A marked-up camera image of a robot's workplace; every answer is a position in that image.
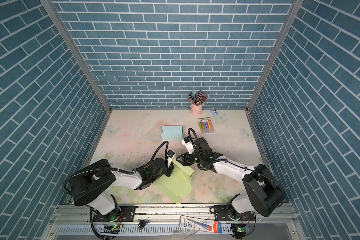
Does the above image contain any small black knob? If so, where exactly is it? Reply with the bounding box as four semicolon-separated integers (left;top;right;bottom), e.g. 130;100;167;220
138;220;146;231

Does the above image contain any black mounting plate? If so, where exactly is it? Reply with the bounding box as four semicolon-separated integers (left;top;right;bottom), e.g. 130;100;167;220
93;205;136;223
209;205;256;222

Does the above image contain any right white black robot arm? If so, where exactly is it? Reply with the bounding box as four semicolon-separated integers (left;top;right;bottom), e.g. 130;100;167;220
177;137;285;219

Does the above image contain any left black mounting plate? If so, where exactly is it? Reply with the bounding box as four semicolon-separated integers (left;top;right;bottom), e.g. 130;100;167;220
93;205;136;223

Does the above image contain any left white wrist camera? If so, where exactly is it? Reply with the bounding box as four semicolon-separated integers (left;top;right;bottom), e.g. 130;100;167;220
166;150;176;168

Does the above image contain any left black corrugated cable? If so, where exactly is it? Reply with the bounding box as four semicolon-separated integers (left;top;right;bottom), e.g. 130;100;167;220
61;140;170;240

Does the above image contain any pack of coloured markers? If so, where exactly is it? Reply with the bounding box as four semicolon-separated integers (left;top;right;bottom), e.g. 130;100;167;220
198;117;215;134

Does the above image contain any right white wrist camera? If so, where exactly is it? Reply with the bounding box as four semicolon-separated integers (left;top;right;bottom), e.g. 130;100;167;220
182;136;195;155

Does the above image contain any coloured pencils bundle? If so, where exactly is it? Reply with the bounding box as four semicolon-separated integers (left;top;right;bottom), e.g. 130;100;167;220
189;91;208;106

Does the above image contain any right black cable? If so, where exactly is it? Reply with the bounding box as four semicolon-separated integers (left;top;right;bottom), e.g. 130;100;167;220
187;127;286;208

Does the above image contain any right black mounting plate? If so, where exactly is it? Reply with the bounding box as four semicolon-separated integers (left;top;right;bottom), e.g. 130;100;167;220
209;205;256;222

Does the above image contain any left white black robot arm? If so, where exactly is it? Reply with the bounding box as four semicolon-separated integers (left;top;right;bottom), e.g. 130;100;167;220
62;155;176;216

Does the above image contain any left green circuit board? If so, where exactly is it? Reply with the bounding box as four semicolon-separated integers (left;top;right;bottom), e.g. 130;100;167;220
101;225;121;235

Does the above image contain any light green paper box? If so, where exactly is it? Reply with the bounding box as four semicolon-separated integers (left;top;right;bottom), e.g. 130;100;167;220
154;157;195;204

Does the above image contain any right green lit device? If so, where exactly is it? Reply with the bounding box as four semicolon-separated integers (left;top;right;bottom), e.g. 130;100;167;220
230;224;247;240

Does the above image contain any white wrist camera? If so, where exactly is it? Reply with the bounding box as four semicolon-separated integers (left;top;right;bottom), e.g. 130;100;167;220
182;136;195;155
166;150;176;168

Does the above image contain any light blue paper box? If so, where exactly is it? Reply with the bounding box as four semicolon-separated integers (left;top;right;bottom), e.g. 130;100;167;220
161;125;184;141

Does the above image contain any white red blue package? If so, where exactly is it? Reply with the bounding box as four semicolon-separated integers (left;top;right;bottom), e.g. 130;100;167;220
180;216;223;234

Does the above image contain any pink pencil cup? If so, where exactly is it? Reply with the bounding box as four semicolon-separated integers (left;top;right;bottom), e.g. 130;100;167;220
191;104;204;116

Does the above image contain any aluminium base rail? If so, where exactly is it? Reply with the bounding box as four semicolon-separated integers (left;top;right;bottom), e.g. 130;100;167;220
42;204;305;240

